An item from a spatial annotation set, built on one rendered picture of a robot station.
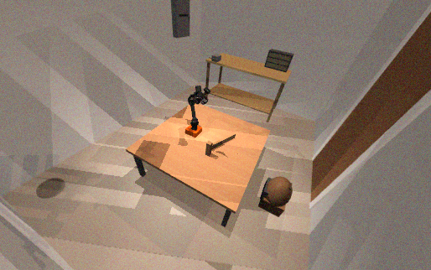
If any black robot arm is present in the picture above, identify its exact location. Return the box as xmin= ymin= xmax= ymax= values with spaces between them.
xmin=188 ymin=86 xmax=208 ymax=131

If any brown wooden rail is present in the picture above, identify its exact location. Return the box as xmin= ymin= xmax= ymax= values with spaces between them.
xmin=211 ymin=133 xmax=236 ymax=150

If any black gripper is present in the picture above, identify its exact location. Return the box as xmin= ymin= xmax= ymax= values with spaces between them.
xmin=193 ymin=87 xmax=210 ymax=105

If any brown wooden post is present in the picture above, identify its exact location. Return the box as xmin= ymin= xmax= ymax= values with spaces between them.
xmin=205 ymin=141 xmax=212 ymax=156

